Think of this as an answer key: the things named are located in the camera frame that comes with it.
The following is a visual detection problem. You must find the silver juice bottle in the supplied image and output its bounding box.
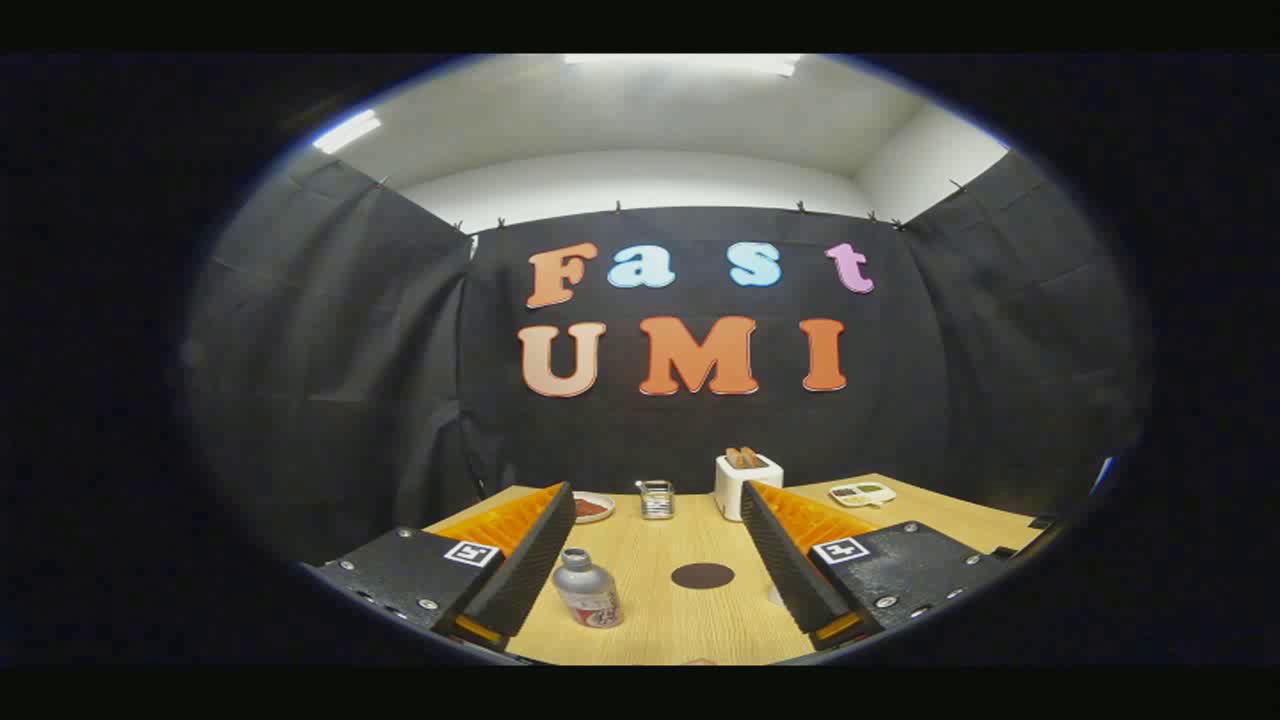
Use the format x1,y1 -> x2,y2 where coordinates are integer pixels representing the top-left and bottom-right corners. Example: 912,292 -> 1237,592
552,547 -> 625,630

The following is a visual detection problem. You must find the long ceiling light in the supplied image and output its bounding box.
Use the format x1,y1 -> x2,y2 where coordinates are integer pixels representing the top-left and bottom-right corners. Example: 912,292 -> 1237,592
562,54 -> 803,78

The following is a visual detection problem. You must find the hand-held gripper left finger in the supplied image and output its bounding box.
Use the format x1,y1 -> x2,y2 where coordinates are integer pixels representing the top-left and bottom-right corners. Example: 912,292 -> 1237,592
315,482 -> 578,653

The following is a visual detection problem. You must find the dark brown round coaster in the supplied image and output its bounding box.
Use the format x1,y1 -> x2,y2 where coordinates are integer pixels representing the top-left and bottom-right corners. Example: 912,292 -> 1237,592
670,562 -> 736,590

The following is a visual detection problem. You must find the white toaster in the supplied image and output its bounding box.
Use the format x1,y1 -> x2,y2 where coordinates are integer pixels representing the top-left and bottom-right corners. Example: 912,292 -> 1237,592
714,453 -> 785,523

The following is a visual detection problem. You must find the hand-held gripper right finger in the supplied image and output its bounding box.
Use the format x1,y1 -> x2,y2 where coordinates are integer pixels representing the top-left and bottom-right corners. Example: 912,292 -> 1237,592
740,480 -> 1006,653

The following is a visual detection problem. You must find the short ceiling light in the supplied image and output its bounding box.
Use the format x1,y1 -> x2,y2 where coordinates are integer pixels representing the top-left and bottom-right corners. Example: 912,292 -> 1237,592
312,109 -> 383,155

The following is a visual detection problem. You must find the black backdrop cloth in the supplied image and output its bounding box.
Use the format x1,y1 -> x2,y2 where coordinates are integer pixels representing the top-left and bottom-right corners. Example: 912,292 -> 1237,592
185,150 -> 1151,566

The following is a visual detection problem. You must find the wooden table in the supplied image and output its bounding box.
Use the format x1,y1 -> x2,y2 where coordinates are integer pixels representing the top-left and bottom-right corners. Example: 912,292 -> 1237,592
425,473 -> 1046,666

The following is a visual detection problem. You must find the white divided condiment tray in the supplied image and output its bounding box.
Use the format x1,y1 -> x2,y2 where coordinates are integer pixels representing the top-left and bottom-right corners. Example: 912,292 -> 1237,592
828,481 -> 898,508

